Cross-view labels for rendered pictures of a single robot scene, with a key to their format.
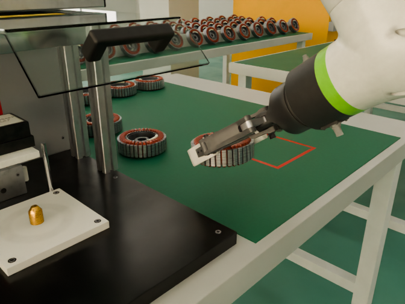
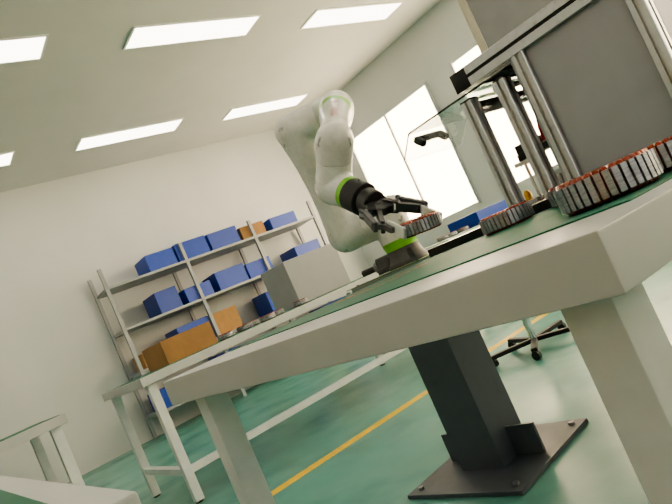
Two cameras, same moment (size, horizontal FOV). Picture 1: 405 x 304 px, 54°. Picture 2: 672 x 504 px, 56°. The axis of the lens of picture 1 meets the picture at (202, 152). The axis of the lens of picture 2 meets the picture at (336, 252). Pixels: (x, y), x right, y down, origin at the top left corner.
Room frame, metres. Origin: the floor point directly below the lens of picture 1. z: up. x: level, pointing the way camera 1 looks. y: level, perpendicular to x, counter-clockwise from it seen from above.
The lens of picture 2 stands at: (2.20, 0.02, 0.79)
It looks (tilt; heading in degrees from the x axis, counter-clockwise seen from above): 3 degrees up; 190
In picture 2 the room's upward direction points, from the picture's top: 24 degrees counter-clockwise
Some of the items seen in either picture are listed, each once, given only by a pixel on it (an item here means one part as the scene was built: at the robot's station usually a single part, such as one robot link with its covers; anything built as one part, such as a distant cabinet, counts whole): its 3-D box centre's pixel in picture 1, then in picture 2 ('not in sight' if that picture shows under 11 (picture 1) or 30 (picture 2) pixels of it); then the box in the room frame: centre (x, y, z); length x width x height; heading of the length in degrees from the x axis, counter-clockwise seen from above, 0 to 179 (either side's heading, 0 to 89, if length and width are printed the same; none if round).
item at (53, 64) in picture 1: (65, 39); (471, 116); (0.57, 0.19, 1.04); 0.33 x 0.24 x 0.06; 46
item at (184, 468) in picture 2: not in sight; (289, 369); (-2.02, -1.36, 0.38); 2.20 x 0.90 x 0.75; 136
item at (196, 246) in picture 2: not in sight; (186, 252); (-5.17, -2.99, 1.89); 0.42 x 0.42 x 0.23; 45
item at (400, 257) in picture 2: not in sight; (393, 260); (-0.04, -0.20, 0.78); 0.26 x 0.15 x 0.06; 65
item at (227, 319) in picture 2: not in sight; (220, 323); (-5.21, -2.97, 0.92); 0.40 x 0.36 x 0.28; 46
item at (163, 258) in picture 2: not in sight; (156, 264); (-4.87, -3.29, 1.88); 0.42 x 0.36 x 0.21; 47
